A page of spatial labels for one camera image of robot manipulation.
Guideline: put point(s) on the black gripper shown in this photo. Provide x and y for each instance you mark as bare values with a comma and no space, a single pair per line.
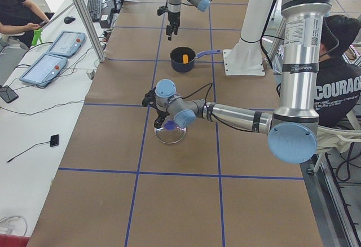
161,115
172,18

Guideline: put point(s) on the glass pot lid blue knob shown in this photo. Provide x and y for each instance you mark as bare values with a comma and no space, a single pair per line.
170,132

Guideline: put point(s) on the yellow corn cob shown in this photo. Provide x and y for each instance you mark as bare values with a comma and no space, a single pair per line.
185,59

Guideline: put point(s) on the blue saucepan with handle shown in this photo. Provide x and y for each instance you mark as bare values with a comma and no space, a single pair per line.
177,62

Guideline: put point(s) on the black keyboard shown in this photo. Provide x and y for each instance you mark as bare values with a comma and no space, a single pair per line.
95,9

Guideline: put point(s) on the small black puck device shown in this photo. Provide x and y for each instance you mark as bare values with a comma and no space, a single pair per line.
54,140

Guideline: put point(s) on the black computer mouse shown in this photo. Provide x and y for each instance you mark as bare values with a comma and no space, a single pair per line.
68,19

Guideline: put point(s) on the upper teach pendant tablet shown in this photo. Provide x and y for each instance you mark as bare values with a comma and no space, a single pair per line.
67,44

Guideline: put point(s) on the teach pendant tablet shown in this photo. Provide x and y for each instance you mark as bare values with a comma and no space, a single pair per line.
67,44
44,70

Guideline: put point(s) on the lower teach pendant tablet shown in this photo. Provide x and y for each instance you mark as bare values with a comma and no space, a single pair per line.
44,70

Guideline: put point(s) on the green stand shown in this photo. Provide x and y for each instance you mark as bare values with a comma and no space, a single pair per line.
37,37

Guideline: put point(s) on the black smartphone on table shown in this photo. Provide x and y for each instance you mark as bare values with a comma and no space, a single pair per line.
7,94

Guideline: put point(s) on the white chair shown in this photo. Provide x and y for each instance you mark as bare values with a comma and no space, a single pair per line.
328,138

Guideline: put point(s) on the seated person black jacket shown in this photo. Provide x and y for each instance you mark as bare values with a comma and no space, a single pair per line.
337,82

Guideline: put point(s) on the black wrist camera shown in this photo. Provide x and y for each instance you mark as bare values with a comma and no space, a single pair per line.
161,10
149,99

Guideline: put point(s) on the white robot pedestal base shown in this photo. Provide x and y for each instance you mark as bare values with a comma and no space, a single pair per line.
245,59

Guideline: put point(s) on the aluminium frame post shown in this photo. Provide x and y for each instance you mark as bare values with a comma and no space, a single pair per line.
90,29

